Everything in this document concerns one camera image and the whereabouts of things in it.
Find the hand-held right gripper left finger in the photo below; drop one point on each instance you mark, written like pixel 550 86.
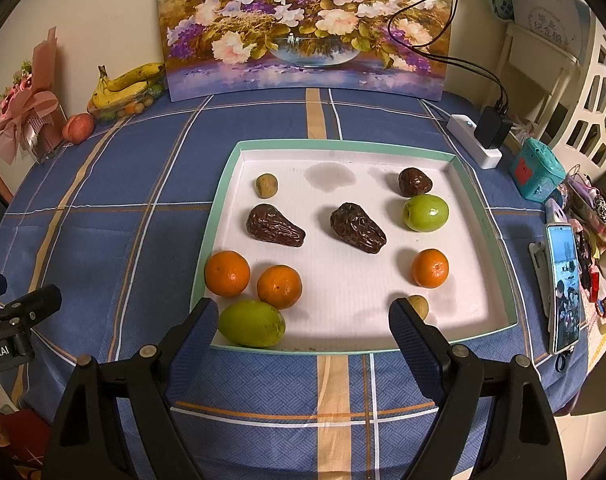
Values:
pixel 203 320

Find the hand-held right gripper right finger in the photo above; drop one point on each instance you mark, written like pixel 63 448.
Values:
pixel 408 340

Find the tan longan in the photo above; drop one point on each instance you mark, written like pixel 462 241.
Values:
pixel 418 305
pixel 266 185

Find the mandarin orange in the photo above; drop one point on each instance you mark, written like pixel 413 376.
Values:
pixel 279 286
pixel 430 268
pixel 227 273

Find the white tray with teal rim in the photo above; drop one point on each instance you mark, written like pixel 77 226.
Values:
pixel 343 280

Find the wrinkled brown date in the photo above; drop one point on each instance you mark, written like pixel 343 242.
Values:
pixel 275 226
pixel 358 227

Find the dark brown avocado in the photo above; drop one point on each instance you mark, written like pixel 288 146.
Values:
pixel 415 181

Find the blue plaid tablecloth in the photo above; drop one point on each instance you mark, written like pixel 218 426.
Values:
pixel 133 235

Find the white phone stand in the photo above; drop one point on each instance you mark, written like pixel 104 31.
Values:
pixel 538 260

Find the smartphone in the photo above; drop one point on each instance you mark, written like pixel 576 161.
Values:
pixel 565 285

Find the pink peach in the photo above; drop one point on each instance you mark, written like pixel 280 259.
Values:
pixel 78 126

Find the pink wrapped bouquet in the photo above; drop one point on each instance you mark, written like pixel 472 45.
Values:
pixel 20 110

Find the teal tin box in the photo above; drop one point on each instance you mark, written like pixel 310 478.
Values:
pixel 538 170

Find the yellow banana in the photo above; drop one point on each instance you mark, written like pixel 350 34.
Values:
pixel 133 76
pixel 115 96

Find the white power strip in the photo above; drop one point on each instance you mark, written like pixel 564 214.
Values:
pixel 460 125

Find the black charger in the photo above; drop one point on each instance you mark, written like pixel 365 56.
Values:
pixel 490 127

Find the pile of small clutter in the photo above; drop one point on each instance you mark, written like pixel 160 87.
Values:
pixel 595 210

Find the floral painting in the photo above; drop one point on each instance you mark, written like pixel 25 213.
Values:
pixel 283 20

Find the white stool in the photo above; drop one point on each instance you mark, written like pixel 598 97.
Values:
pixel 538 40

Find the white lattice furniture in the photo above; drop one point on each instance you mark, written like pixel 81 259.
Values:
pixel 590 40

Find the white paper card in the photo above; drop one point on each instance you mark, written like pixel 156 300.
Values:
pixel 548 0

